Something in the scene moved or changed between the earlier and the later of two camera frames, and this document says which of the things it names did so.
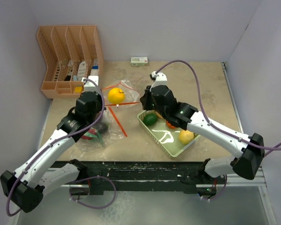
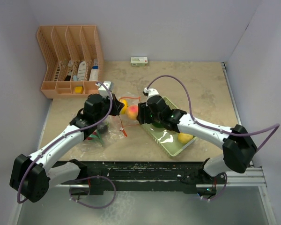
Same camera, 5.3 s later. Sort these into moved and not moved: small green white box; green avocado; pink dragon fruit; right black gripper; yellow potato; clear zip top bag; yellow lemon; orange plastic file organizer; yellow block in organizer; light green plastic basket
Moved: green avocado; yellow lemon; right black gripper; clear zip top bag
Not moved: light green plastic basket; yellow block in organizer; yellow potato; small green white box; pink dragon fruit; orange plastic file organizer
